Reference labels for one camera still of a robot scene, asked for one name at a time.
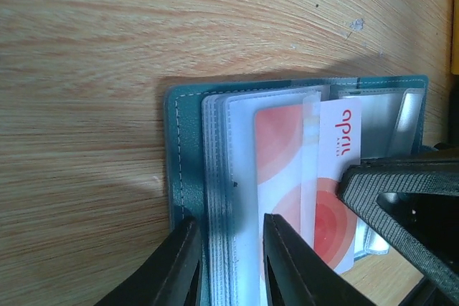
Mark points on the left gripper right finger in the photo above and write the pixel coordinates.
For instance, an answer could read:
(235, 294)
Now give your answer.
(295, 274)

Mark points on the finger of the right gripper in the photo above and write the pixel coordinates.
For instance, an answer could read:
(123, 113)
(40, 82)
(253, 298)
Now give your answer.
(412, 203)

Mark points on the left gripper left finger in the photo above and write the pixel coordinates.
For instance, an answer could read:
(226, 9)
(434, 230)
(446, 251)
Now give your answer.
(172, 275)

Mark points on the red circle credit card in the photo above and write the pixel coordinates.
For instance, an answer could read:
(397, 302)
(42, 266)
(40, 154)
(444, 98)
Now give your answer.
(301, 154)

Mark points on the teal card holder wallet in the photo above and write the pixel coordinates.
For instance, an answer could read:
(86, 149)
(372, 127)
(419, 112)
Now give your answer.
(212, 174)

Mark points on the yellow bin with cards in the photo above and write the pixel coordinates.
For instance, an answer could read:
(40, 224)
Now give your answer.
(453, 37)

